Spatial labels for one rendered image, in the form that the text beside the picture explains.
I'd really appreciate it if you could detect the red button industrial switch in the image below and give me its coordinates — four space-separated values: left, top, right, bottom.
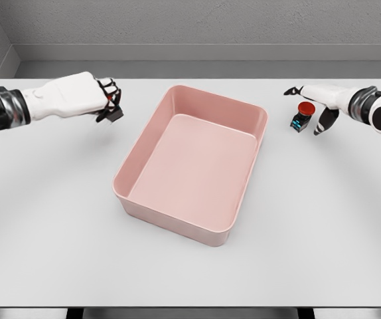
289 101 316 133

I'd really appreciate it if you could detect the black industrial switch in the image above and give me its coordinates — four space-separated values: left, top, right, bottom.
107 105 125 123

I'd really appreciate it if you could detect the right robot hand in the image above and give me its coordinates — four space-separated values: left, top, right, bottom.
283 84 348 136

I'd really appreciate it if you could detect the pink rectangular plastic basket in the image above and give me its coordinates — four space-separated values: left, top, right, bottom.
112 84 269 248

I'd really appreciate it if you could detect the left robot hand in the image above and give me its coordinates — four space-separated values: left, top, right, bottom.
42 71 123 123

